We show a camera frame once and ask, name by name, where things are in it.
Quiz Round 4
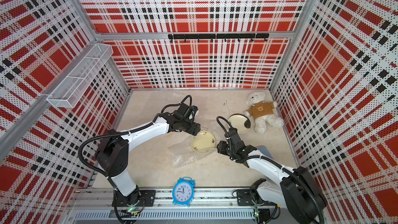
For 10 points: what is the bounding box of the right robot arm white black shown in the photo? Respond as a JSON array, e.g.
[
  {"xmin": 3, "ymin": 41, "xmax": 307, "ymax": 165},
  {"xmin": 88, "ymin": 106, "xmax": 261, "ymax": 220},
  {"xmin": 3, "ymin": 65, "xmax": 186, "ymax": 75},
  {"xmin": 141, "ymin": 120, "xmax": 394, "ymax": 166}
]
[{"xmin": 217, "ymin": 128, "xmax": 328, "ymax": 224}]

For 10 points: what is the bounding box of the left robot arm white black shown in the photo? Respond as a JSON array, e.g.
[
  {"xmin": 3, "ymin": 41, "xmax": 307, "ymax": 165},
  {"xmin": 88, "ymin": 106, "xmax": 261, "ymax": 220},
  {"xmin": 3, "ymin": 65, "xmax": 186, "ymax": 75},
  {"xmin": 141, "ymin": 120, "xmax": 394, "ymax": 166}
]
[{"xmin": 78, "ymin": 103, "xmax": 201, "ymax": 207}]

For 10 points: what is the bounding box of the grey blue oval dish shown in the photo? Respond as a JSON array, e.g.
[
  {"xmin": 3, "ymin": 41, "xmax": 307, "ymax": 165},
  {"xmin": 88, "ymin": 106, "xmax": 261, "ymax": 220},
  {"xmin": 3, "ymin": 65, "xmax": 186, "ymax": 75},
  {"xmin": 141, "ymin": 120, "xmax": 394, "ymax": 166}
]
[{"xmin": 257, "ymin": 145, "xmax": 273, "ymax": 159}]

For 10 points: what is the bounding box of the white teddy bear brown shirt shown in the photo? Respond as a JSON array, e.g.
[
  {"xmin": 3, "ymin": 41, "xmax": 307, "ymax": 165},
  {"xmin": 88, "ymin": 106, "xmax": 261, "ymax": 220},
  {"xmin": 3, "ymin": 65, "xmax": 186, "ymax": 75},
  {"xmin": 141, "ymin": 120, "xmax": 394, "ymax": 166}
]
[{"xmin": 244, "ymin": 91, "xmax": 284, "ymax": 134}]

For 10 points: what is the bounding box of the blue alarm clock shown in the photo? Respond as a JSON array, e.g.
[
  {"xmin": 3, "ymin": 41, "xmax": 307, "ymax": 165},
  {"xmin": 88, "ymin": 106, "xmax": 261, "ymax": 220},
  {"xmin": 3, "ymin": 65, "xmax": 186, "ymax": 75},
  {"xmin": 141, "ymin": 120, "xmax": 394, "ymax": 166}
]
[{"xmin": 172, "ymin": 177, "xmax": 195, "ymax": 207}]

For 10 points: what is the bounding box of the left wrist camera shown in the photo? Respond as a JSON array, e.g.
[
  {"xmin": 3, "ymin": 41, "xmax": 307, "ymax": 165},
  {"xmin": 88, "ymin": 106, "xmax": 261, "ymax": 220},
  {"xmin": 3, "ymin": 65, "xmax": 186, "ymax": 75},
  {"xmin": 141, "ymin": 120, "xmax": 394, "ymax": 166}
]
[{"xmin": 177, "ymin": 103, "xmax": 199, "ymax": 120}]

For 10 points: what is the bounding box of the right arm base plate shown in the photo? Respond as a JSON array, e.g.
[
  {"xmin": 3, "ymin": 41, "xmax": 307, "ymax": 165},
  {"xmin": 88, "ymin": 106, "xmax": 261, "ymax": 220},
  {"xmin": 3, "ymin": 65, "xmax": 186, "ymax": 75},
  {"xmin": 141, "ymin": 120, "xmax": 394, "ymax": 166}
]
[{"xmin": 232, "ymin": 189, "xmax": 275, "ymax": 206}]

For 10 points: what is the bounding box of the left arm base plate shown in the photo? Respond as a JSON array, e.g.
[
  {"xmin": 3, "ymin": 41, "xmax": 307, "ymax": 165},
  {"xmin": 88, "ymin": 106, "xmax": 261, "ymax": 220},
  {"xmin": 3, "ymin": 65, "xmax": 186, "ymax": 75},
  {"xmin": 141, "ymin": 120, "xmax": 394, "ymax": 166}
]
[{"xmin": 112, "ymin": 189, "xmax": 156, "ymax": 207}]

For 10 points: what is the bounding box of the black hook rail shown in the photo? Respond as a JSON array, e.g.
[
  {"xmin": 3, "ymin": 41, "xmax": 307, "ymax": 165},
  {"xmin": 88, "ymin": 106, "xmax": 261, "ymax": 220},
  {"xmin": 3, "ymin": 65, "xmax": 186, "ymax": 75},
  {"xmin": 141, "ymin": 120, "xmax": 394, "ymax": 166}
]
[{"xmin": 168, "ymin": 33, "xmax": 269, "ymax": 41}]

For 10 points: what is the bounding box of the white wire mesh basket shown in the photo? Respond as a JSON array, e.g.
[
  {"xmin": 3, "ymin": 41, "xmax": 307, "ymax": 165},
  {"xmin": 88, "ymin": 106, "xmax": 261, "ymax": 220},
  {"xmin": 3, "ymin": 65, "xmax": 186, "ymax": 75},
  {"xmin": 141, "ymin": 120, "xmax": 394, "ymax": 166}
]
[{"xmin": 47, "ymin": 43, "xmax": 113, "ymax": 108}]

